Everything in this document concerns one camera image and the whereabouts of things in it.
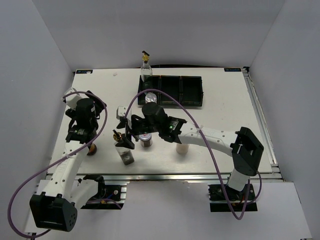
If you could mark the blue logo sticker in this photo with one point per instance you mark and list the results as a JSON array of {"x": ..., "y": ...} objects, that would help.
[
  {"x": 232, "y": 69},
  {"x": 84, "y": 71}
]

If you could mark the blue logo sticker right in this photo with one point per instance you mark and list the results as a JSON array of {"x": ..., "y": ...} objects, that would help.
[{"x": 232, "y": 69}]

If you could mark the black three-compartment organizer tray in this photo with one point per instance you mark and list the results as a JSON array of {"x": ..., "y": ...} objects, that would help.
[{"x": 187, "y": 90}]

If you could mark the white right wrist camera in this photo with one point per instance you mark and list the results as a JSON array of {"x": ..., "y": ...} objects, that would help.
[{"x": 123, "y": 114}]

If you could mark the small brown spice jar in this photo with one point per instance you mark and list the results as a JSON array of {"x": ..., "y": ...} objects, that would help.
[{"x": 92, "y": 149}]

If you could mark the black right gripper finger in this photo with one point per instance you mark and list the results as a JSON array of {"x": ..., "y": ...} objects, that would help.
[
  {"x": 125, "y": 123},
  {"x": 123, "y": 141}
]

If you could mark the glass bottle with brown sauce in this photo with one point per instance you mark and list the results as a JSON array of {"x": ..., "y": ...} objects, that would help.
[{"x": 124, "y": 153}]

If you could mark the blue label spice jar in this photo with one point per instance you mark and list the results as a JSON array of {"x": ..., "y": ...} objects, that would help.
[{"x": 151, "y": 97}]

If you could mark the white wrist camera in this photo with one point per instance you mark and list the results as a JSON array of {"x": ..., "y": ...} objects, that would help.
[
  {"x": 71, "y": 100},
  {"x": 123, "y": 114}
]

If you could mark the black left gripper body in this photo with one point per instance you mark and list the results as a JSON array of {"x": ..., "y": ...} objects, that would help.
[{"x": 71, "y": 113}]

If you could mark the blue logo sticker left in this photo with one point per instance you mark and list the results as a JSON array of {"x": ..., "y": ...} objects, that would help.
[{"x": 84, "y": 71}]

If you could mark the silver lid pink salt jar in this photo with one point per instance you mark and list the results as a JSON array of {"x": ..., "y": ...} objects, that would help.
[{"x": 181, "y": 148}]

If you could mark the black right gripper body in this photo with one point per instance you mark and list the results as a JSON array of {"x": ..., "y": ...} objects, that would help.
[{"x": 141, "y": 127}]

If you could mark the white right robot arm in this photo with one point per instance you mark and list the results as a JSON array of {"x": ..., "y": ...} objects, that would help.
[{"x": 242, "y": 146}]

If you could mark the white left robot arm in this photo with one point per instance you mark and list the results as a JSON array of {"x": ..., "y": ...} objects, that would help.
[{"x": 56, "y": 207}]

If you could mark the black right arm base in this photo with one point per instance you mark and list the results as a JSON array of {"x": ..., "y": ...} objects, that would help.
[{"x": 218, "y": 203}]

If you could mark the red lid dark spice jar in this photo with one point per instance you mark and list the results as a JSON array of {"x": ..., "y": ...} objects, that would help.
[{"x": 146, "y": 140}]

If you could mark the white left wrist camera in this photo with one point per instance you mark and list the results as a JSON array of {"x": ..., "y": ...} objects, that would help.
[{"x": 71, "y": 100}]

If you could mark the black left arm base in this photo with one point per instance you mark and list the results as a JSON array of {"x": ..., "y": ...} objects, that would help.
[{"x": 110, "y": 196}]

